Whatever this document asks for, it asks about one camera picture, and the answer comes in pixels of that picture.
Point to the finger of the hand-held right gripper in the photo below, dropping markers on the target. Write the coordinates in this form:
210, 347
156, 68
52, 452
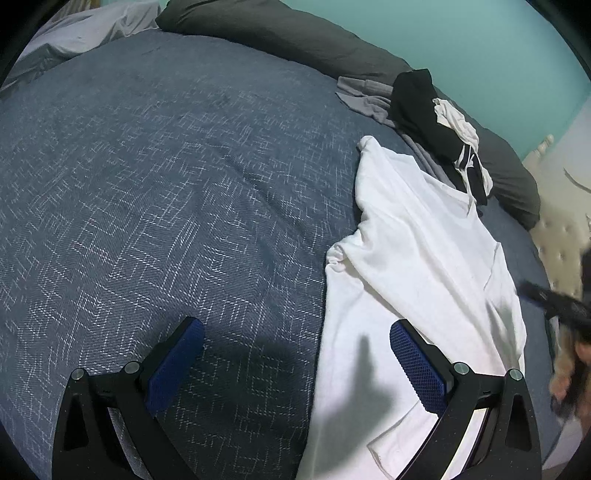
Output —
535, 294

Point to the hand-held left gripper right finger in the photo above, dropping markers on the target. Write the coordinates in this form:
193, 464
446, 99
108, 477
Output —
415, 364

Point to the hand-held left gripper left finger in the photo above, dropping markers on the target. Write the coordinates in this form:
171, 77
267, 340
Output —
178, 364

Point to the white long-sleeve shirt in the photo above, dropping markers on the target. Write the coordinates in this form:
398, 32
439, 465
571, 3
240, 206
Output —
415, 254

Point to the person's right hand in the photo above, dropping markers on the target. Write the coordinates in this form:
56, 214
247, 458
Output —
565, 369

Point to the cream tufted headboard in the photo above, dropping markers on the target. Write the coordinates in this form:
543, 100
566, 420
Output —
558, 230

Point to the blue patterned bedspread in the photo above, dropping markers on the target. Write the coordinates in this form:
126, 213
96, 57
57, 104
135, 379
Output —
161, 184

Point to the crumpled white garment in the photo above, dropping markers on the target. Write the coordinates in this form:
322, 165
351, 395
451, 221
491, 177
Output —
455, 120

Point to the crumpled black garment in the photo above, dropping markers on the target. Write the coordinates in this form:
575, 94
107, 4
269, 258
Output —
415, 110

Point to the crumpled grey garment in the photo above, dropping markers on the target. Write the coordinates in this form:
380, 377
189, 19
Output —
364, 99

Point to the light lavender blanket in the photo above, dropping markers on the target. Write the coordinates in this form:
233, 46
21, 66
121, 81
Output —
92, 27

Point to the dark grey bolster pillow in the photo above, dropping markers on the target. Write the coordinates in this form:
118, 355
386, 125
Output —
300, 32

